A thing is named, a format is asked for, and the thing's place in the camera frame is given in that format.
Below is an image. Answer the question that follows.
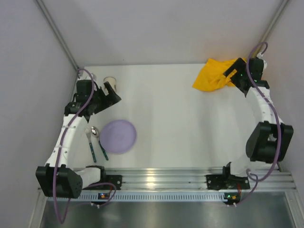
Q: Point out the paper cup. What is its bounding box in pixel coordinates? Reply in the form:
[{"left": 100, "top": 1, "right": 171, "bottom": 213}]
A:
[{"left": 104, "top": 76, "right": 117, "bottom": 92}]

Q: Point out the yellow pikachu cloth placemat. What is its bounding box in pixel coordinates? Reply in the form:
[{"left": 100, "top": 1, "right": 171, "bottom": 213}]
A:
[{"left": 192, "top": 58, "right": 237, "bottom": 92}]

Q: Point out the spoon with green handle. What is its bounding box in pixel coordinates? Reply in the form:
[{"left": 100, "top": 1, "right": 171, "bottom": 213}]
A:
[{"left": 91, "top": 126, "right": 109, "bottom": 161}]

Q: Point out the fork with green handle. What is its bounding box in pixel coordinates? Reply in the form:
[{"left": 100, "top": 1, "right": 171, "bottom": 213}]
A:
[{"left": 85, "top": 127, "right": 97, "bottom": 163}]

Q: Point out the purple plastic plate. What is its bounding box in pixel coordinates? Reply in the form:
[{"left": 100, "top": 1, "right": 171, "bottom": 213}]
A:
[{"left": 99, "top": 119, "right": 137, "bottom": 154}]

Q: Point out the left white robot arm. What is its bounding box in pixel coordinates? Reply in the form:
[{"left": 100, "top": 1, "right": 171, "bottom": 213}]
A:
[{"left": 36, "top": 80, "right": 121, "bottom": 199}]

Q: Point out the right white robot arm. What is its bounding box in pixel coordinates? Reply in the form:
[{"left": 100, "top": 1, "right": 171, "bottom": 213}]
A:
[{"left": 218, "top": 57, "right": 294, "bottom": 190}]

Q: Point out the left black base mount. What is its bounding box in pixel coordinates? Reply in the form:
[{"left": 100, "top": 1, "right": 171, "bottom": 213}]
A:
[{"left": 94, "top": 175, "right": 123, "bottom": 190}]

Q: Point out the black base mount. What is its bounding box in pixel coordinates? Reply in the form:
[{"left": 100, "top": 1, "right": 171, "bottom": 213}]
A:
[
  {"left": 94, "top": 175, "right": 123, "bottom": 190},
  {"left": 206, "top": 174, "right": 250, "bottom": 190}
]

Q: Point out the aluminium rail frame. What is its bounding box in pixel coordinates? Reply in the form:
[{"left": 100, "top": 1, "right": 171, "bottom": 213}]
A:
[{"left": 106, "top": 168, "right": 296, "bottom": 192}]

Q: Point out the slotted grey cable duct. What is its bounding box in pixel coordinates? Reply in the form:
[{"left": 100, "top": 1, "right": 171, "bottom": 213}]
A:
[{"left": 47, "top": 192, "right": 240, "bottom": 202}]

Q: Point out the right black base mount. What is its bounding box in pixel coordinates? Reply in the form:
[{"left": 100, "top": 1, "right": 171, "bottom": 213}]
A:
[{"left": 206, "top": 174, "right": 250, "bottom": 190}]

